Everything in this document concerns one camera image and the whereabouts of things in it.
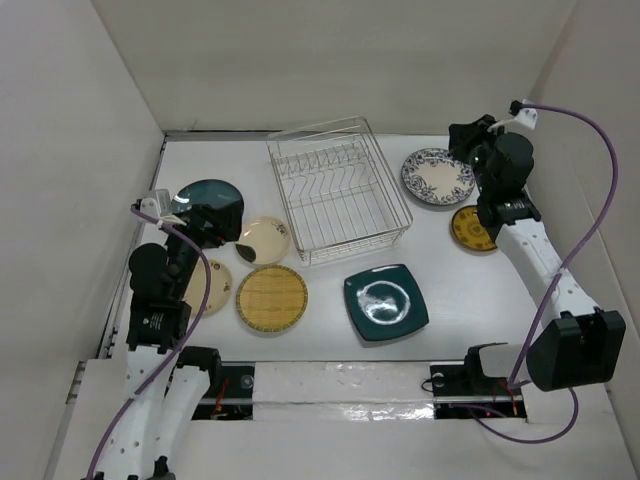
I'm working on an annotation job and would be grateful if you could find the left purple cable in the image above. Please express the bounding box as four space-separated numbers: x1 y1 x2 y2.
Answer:
86 205 211 480

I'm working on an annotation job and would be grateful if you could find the wire dish rack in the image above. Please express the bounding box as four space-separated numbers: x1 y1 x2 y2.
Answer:
266 116 413 266

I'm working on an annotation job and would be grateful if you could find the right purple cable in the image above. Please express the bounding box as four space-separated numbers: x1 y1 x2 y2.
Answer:
464 105 619 444

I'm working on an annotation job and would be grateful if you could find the blue floral white plate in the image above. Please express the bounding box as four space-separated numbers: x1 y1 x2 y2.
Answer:
400 148 475 206

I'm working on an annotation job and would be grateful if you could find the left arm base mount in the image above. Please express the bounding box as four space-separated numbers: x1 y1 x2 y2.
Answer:
192 363 255 421

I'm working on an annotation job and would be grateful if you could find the woven bamboo round plate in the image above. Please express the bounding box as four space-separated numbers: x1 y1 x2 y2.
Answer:
235 265 309 333

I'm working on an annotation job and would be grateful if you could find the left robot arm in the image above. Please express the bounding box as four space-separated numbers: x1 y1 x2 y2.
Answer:
86 200 244 479

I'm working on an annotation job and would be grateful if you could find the round teal glazed plate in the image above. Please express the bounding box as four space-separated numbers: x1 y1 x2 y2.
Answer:
171 179 244 238

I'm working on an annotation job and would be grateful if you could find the cream plate with black blotch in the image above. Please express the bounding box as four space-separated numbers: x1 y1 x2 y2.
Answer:
235 216 291 266

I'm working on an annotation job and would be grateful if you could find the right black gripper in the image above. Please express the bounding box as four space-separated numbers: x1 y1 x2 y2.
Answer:
450 115 512 195

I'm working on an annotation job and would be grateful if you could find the purple cable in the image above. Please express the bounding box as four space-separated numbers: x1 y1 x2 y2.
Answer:
86 205 211 480
464 105 619 444

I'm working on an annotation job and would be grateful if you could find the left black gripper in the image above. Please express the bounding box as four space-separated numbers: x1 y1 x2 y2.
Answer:
161 198 242 297

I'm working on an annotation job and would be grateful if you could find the dark green square plate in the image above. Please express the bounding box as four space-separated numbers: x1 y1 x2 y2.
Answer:
343 264 429 343

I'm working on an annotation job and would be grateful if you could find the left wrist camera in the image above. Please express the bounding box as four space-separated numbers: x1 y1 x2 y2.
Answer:
131 189 186 229

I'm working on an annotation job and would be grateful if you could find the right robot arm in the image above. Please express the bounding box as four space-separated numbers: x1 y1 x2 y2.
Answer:
448 115 626 393

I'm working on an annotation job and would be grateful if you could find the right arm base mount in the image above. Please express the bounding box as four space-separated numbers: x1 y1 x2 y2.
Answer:
420 364 527 420

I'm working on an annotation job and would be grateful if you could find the small yellow patterned plate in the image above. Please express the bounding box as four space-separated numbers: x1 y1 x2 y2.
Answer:
451 205 497 252

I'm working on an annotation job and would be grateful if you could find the cream plate with small flowers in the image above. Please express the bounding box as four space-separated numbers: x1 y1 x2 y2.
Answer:
184 259 232 317

